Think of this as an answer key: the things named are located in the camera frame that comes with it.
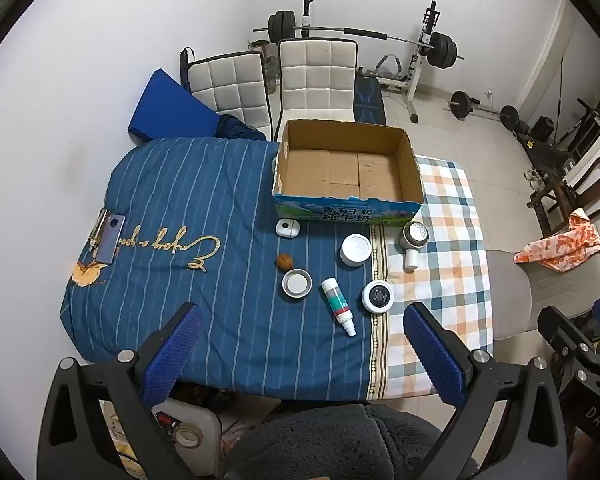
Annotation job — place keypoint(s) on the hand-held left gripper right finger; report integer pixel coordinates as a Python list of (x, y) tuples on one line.
[(432, 350)]

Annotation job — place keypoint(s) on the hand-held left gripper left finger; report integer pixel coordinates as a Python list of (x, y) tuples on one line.
[(172, 355)]

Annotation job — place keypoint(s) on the round white black-faced device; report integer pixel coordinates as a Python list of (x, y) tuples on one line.
[(378, 297)]

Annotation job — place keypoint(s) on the white teal spray bottle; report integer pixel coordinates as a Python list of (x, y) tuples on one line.
[(336, 302)]

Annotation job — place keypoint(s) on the white lint remover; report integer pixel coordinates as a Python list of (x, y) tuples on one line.
[(413, 240)]

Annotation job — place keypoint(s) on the white round jar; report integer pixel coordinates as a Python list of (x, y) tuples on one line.
[(355, 249)]

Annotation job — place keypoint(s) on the small brown walnut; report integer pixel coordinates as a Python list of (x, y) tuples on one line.
[(284, 262)]

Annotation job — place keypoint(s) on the white oval device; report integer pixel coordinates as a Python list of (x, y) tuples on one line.
[(287, 228)]

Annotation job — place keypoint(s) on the printed cardboard box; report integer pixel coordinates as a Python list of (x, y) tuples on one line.
[(347, 172)]

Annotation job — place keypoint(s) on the grey upholstered chair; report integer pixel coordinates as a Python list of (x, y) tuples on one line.
[(510, 290)]

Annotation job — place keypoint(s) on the blue and plaid bed sheet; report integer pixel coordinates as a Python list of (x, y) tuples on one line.
[(200, 280)]

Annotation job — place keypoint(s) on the orange patterned cloth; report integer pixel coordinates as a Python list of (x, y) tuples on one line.
[(562, 245)]

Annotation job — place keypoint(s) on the tape roll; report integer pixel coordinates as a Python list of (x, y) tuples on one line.
[(186, 436)]

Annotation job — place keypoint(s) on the dark wooden chair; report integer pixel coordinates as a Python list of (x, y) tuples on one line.
[(597, 185)]

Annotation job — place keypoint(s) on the purple smartphone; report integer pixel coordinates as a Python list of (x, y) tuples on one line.
[(109, 238)]

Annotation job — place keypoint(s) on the grey fleece garment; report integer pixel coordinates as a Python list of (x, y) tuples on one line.
[(330, 445)]

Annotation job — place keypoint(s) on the metal clip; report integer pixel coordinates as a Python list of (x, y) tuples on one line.
[(96, 230)]

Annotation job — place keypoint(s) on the white shoes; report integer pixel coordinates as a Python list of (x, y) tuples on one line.
[(534, 179)]

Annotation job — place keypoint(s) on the black exercise machine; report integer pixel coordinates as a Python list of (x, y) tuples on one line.
[(582, 135)]

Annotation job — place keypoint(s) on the black speaker box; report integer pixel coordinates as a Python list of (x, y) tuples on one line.
[(542, 129)]

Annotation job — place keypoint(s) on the dark blue cloth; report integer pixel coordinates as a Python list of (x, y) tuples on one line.
[(237, 127)]

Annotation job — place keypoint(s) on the short barbell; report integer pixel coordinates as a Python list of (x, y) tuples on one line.
[(482, 109)]

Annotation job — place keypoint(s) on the blue foam cushion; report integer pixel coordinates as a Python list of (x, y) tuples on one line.
[(172, 110)]

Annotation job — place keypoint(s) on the black weight bench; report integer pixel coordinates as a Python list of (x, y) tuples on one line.
[(370, 100)]

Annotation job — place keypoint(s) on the white padded chair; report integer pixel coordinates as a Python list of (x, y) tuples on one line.
[(316, 77), (230, 85)]

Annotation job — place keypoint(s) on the black pole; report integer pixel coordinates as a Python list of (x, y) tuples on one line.
[(185, 67)]

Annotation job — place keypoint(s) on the white rack upright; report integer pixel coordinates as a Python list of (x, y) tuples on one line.
[(420, 60)]

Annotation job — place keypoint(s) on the long barbell with plates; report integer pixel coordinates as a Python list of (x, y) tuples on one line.
[(360, 34)]

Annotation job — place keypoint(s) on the black red rack upright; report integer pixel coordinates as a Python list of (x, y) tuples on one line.
[(306, 5)]

